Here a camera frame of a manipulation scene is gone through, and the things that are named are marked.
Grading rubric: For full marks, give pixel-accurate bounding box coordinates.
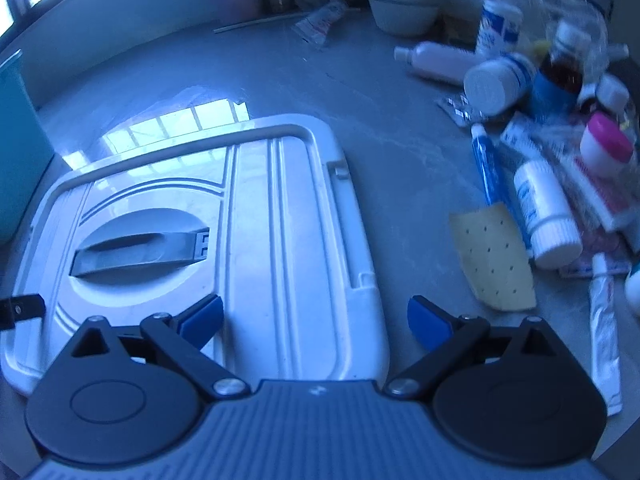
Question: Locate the pink-lid white jar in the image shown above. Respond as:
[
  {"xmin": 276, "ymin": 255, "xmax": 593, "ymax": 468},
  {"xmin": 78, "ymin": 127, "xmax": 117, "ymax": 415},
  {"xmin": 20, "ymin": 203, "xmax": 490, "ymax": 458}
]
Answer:
[{"xmin": 578, "ymin": 112, "xmax": 635, "ymax": 179}]

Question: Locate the teal plastic storage bin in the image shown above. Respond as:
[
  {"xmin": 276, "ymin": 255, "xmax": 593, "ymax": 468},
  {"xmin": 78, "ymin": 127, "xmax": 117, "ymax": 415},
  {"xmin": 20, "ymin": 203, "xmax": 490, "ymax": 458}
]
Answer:
[{"xmin": 0, "ymin": 50, "xmax": 56, "ymax": 247}]

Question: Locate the thin white stick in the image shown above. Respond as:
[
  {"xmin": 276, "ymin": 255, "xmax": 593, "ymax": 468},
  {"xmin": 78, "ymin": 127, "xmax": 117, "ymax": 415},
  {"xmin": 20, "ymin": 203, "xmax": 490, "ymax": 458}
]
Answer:
[{"xmin": 213, "ymin": 12, "xmax": 297, "ymax": 35}]

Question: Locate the white storage bin lid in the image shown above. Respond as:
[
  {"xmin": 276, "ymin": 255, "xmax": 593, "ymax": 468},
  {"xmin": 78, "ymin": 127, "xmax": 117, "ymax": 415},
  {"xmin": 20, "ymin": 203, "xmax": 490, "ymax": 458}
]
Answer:
[{"xmin": 0, "ymin": 115, "xmax": 391, "ymax": 397}]

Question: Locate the silver blister pack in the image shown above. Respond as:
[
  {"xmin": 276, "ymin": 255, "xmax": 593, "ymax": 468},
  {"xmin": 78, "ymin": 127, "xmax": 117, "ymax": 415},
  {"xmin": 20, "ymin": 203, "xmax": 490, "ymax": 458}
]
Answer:
[{"xmin": 437, "ymin": 93, "xmax": 489, "ymax": 129}]

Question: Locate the red and white medicine box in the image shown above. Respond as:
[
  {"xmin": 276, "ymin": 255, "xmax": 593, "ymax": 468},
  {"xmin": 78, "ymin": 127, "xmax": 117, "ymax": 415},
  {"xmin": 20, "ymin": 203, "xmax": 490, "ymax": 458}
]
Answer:
[{"xmin": 500, "ymin": 112, "xmax": 640, "ymax": 233}]

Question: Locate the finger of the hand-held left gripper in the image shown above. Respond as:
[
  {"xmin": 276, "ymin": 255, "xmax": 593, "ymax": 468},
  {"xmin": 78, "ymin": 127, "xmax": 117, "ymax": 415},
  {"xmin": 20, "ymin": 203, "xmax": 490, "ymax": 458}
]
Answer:
[{"xmin": 0, "ymin": 294, "xmax": 46, "ymax": 331}]

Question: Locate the white ointment tube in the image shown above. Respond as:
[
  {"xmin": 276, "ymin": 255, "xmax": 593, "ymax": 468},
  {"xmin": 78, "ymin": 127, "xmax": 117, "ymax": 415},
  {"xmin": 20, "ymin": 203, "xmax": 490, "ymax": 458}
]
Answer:
[{"xmin": 588, "ymin": 253, "xmax": 624, "ymax": 416}]

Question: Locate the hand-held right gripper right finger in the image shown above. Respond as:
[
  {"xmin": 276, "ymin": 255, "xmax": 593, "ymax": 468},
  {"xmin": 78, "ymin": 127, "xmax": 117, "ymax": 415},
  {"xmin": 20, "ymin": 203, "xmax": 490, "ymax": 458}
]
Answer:
[{"xmin": 382, "ymin": 295, "xmax": 572, "ymax": 402}]

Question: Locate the yellow perforated plaster patch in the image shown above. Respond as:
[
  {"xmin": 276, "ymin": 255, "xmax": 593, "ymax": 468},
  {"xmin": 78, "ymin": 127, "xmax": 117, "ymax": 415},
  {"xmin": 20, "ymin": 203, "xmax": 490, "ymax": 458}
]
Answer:
[{"xmin": 448, "ymin": 201, "xmax": 538, "ymax": 313}]

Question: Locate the small white-cap bottle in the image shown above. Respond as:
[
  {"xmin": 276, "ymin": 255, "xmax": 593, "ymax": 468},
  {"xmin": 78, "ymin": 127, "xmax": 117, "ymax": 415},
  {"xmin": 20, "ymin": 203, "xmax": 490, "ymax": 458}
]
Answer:
[{"xmin": 580, "ymin": 74, "xmax": 630, "ymax": 116}]

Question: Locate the white upright blue-print bottle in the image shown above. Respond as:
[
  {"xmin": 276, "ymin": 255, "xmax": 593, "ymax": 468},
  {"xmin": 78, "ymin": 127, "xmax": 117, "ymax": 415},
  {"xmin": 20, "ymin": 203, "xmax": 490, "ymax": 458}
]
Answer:
[{"xmin": 474, "ymin": 0, "xmax": 524, "ymax": 59}]

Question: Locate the white lying wide-cap bottle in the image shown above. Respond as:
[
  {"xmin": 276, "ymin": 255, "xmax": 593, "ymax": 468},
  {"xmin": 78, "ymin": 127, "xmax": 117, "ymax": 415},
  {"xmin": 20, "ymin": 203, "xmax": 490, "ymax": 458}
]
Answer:
[{"xmin": 463, "ymin": 53, "xmax": 537, "ymax": 120}]

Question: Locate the brown syrup bottle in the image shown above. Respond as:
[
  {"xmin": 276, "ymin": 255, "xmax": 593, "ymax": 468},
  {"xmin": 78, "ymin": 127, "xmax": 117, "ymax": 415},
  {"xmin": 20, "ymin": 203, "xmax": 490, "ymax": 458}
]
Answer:
[{"xmin": 529, "ymin": 20, "xmax": 592, "ymax": 124}]

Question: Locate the white ribbed-cap pill bottle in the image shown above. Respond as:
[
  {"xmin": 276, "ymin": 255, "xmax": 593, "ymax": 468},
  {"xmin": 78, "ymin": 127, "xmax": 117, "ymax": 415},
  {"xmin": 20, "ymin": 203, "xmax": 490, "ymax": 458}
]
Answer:
[{"xmin": 513, "ymin": 160, "xmax": 584, "ymax": 271}]

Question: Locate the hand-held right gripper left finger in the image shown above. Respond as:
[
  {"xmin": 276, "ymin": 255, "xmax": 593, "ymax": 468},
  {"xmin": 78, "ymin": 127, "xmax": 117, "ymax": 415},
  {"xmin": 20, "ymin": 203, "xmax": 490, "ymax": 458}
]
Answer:
[{"xmin": 70, "ymin": 294, "xmax": 252, "ymax": 402}]

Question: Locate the blue ointment tube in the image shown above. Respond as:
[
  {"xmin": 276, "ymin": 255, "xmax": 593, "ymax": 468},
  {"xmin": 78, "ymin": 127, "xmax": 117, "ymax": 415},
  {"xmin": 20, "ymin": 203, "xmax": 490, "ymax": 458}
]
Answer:
[{"xmin": 469, "ymin": 123, "xmax": 534, "ymax": 252}]

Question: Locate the white lying lotion bottle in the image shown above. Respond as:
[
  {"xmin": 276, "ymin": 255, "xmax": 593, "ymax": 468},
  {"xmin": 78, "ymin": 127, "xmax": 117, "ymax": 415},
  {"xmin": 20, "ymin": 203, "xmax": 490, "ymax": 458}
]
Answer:
[{"xmin": 393, "ymin": 41, "xmax": 482, "ymax": 86}]

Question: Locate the white ceramic bowl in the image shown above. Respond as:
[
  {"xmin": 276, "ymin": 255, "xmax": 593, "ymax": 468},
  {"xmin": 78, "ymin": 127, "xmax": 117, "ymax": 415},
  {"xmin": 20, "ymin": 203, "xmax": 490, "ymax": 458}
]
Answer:
[{"xmin": 366, "ymin": 0, "xmax": 442, "ymax": 37}]

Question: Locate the crumpled white sachet packet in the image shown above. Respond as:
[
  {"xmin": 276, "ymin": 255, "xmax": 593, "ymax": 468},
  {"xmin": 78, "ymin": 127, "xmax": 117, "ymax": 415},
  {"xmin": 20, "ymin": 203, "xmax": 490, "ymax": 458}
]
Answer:
[{"xmin": 292, "ymin": 0, "xmax": 349, "ymax": 51}]

